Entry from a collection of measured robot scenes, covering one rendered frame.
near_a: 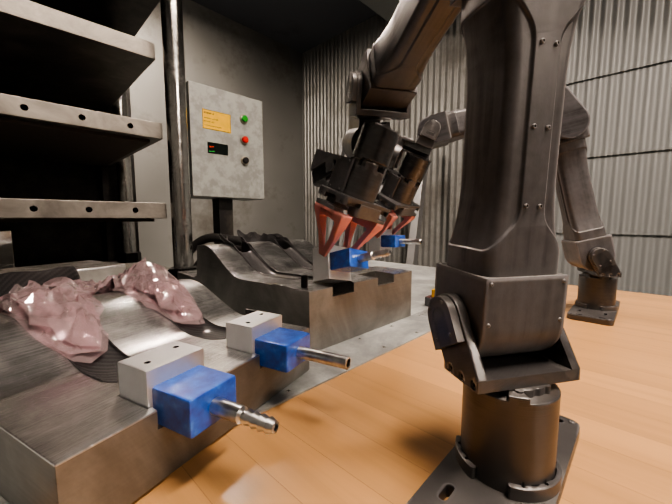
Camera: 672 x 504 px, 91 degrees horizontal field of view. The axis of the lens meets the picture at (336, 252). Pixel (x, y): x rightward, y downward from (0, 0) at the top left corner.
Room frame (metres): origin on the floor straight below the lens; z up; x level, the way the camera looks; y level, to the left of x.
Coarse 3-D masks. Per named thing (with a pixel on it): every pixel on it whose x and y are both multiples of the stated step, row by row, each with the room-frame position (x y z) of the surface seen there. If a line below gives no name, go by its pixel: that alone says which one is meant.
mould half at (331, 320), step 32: (224, 256) 0.65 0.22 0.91; (288, 256) 0.73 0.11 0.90; (224, 288) 0.62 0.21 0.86; (256, 288) 0.54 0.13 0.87; (288, 288) 0.48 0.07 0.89; (320, 288) 0.46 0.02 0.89; (384, 288) 0.57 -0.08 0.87; (288, 320) 0.48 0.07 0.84; (320, 320) 0.46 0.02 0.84; (352, 320) 0.51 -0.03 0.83; (384, 320) 0.57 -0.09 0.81
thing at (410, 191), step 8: (400, 176) 0.74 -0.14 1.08; (400, 184) 0.74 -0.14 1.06; (408, 184) 0.73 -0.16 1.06; (416, 184) 0.75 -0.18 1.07; (400, 192) 0.74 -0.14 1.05; (408, 192) 0.74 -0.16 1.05; (416, 192) 0.76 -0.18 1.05; (392, 200) 0.74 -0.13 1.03; (400, 200) 0.74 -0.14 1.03; (408, 200) 0.75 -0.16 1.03; (392, 208) 0.72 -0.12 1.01; (400, 208) 0.74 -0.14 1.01; (416, 208) 0.78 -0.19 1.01
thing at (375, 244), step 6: (384, 234) 0.79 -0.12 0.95; (390, 234) 0.81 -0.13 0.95; (372, 240) 0.80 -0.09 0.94; (378, 240) 0.78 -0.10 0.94; (384, 240) 0.77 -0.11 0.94; (390, 240) 0.76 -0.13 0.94; (396, 240) 0.76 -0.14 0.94; (402, 240) 0.76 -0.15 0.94; (408, 240) 0.75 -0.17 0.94; (414, 240) 0.74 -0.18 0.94; (420, 240) 0.73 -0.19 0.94; (372, 246) 0.80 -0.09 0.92; (378, 246) 0.78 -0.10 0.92; (384, 246) 0.77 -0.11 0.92; (390, 246) 0.76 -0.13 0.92; (396, 246) 0.76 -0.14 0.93; (402, 246) 0.78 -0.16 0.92
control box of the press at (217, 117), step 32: (192, 96) 1.21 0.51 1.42; (224, 96) 1.29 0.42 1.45; (192, 128) 1.20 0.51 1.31; (224, 128) 1.29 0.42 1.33; (256, 128) 1.39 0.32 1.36; (192, 160) 1.20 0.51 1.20; (224, 160) 1.28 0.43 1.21; (256, 160) 1.38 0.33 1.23; (192, 192) 1.20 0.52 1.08; (224, 192) 1.28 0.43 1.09; (256, 192) 1.38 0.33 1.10; (224, 224) 1.33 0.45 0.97
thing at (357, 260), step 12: (336, 252) 0.49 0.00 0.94; (348, 252) 0.47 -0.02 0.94; (360, 252) 0.49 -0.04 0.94; (372, 252) 0.46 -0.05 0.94; (384, 252) 0.45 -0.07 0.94; (324, 264) 0.50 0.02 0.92; (336, 264) 0.48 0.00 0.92; (348, 264) 0.47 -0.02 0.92; (360, 264) 0.48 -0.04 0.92; (324, 276) 0.49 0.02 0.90; (336, 276) 0.49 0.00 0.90; (348, 276) 0.51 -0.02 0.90
